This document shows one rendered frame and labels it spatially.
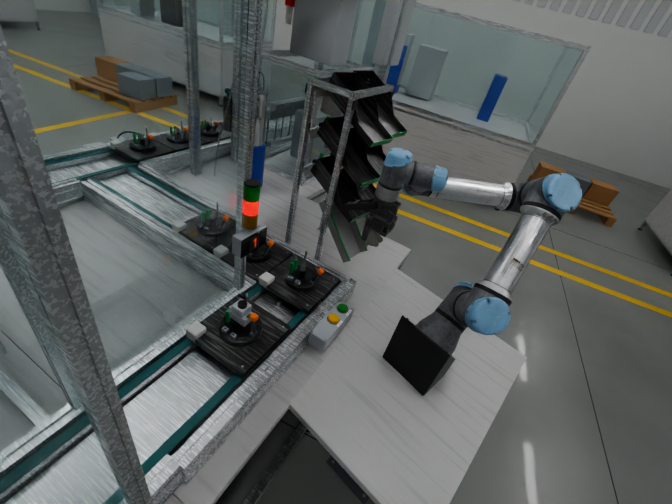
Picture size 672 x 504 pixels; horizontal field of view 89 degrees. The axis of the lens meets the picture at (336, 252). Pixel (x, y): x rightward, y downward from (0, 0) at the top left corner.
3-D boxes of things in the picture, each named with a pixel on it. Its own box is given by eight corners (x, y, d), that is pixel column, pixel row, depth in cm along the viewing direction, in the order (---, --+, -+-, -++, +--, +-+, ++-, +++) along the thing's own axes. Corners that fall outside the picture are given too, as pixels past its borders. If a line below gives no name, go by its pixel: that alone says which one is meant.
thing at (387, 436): (523, 360, 149) (527, 356, 147) (420, 554, 88) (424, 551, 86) (394, 271, 180) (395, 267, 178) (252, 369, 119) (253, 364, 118)
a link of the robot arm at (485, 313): (476, 332, 114) (559, 191, 114) (499, 346, 99) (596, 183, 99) (445, 314, 114) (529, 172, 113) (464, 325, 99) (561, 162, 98)
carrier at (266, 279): (339, 282, 146) (346, 259, 139) (307, 314, 128) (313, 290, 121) (293, 256, 154) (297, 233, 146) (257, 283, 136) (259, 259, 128)
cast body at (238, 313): (253, 319, 112) (255, 304, 108) (244, 327, 109) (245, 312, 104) (234, 306, 114) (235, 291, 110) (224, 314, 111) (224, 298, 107)
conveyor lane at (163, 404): (334, 296, 152) (338, 279, 146) (169, 469, 89) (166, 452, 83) (282, 266, 160) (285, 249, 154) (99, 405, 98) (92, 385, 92)
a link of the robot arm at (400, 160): (417, 159, 98) (388, 153, 97) (405, 193, 104) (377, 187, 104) (414, 150, 104) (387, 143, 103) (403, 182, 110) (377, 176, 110)
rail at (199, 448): (351, 297, 154) (357, 279, 147) (186, 485, 87) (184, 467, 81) (340, 291, 155) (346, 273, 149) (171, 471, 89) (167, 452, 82)
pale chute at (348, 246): (360, 252, 160) (367, 250, 157) (342, 262, 151) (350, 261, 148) (337, 195, 157) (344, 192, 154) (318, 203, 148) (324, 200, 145)
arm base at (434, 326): (451, 355, 123) (469, 334, 123) (450, 355, 110) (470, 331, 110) (418, 327, 130) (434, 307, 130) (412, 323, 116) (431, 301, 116)
